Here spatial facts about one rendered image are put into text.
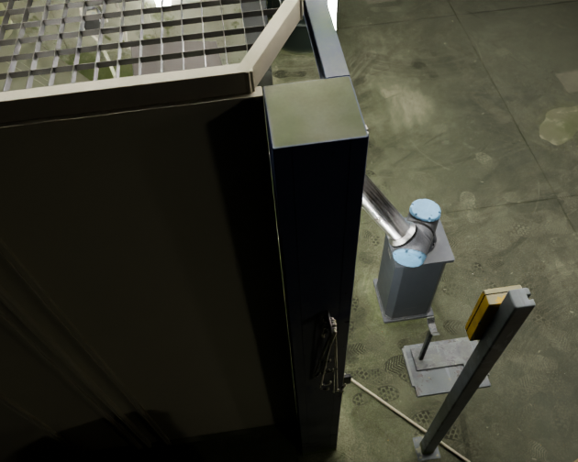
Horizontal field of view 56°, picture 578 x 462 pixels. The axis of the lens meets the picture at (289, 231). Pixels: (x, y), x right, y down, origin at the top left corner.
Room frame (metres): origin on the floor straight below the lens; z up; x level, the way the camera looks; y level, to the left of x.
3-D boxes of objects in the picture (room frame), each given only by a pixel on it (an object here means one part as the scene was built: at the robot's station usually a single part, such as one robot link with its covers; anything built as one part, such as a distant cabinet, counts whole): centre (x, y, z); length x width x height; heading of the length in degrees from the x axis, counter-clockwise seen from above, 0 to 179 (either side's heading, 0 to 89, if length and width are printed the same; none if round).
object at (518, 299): (0.69, -0.63, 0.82); 0.06 x 0.06 x 1.64; 4
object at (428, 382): (0.83, -0.62, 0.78); 0.31 x 0.23 x 0.01; 94
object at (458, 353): (0.85, -0.62, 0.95); 0.26 x 0.15 x 0.32; 94
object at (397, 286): (1.58, -0.67, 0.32); 0.31 x 0.31 x 0.64; 4
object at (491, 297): (0.74, -0.63, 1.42); 0.12 x 0.06 x 0.26; 94
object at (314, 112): (0.79, -0.06, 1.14); 0.18 x 0.18 x 2.29; 4
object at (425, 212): (1.57, -0.67, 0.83); 0.17 x 0.15 x 0.18; 152
